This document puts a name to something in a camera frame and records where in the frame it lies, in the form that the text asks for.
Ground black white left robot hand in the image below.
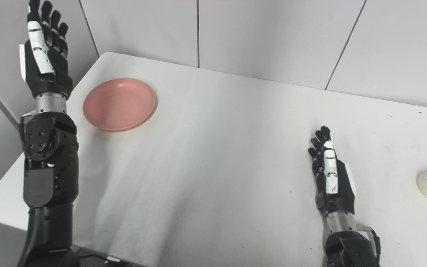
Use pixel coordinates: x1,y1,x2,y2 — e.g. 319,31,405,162
19,0,74,99

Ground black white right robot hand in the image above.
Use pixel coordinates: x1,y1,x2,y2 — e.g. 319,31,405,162
308,126,357,216

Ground pink round plate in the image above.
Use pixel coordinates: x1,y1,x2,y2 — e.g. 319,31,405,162
83,78,158,132

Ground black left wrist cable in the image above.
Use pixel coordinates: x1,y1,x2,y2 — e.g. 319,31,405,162
19,111,37,128

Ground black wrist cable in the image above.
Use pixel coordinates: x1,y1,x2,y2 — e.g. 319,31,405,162
19,111,37,128
358,224,381,256

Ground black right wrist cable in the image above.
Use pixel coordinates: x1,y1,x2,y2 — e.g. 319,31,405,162
358,224,381,256

